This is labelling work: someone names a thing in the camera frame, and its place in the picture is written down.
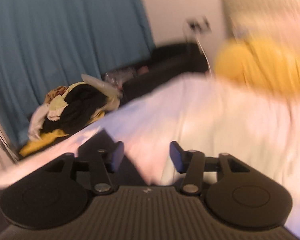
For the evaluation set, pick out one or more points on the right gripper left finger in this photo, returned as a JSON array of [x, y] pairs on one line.
[[103, 159]]

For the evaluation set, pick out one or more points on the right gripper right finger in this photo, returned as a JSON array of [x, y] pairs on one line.
[[192, 164]]

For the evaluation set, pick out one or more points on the black sweatpants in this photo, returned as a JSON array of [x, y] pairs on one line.
[[58, 192]]

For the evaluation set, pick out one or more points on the pile of clothes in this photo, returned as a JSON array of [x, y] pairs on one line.
[[67, 110]]

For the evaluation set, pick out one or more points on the clear plastic bag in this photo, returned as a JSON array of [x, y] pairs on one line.
[[118, 77]]

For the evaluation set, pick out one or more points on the black armchair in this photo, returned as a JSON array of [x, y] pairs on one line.
[[165, 63]]

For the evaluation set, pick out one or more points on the yellow plush toy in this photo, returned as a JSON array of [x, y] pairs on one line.
[[260, 63]]

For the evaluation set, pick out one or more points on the large blue curtain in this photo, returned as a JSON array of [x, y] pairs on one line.
[[48, 43]]

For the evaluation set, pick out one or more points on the wall power outlet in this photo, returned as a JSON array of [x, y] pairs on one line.
[[199, 25]]

